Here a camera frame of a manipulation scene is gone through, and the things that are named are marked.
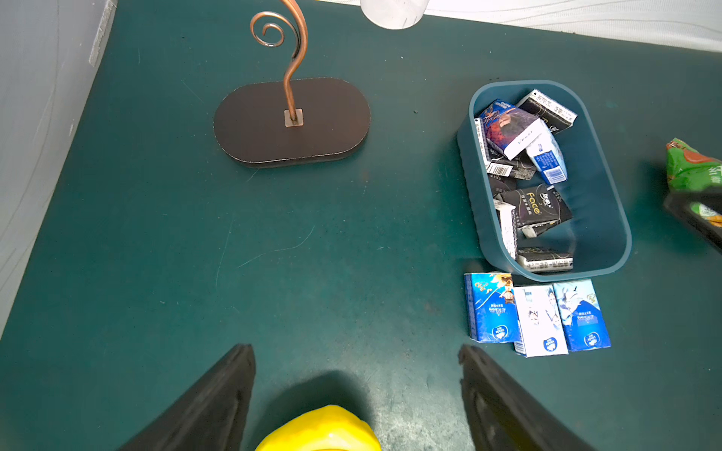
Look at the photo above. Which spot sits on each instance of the black tissue pack top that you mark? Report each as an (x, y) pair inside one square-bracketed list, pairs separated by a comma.
[(557, 117)]

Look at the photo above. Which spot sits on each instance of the dark blue tissue pack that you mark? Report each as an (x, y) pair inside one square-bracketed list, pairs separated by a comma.
[(491, 306)]

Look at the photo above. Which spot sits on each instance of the white blue tissue pack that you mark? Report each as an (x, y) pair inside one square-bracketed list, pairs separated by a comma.
[(541, 330)]

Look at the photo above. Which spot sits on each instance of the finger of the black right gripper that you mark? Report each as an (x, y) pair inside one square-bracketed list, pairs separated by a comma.
[(679, 204)]

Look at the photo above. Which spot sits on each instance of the teal storage box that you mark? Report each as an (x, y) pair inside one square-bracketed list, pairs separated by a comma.
[(598, 235)]

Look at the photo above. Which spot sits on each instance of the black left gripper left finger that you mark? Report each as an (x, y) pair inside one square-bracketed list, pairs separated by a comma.
[(211, 414)]

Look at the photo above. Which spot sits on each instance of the light blue tissue pack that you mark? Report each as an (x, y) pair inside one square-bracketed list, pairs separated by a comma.
[(582, 320), (547, 157)]

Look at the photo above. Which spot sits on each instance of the red blue tissue pack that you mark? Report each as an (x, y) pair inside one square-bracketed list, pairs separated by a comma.
[(509, 129)]

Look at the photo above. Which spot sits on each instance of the black tissue pack bottom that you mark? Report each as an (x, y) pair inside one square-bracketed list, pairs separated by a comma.
[(541, 259)]

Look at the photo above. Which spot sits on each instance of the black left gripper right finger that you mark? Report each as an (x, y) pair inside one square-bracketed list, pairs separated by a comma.
[(502, 415)]

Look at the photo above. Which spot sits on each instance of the yellow banana bunch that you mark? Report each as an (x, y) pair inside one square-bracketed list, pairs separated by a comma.
[(327, 428)]

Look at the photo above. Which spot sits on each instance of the copper glass rack stand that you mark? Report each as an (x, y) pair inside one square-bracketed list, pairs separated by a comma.
[(290, 122)]

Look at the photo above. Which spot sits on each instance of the green snack bag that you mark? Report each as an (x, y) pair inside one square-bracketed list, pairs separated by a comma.
[(690, 171)]

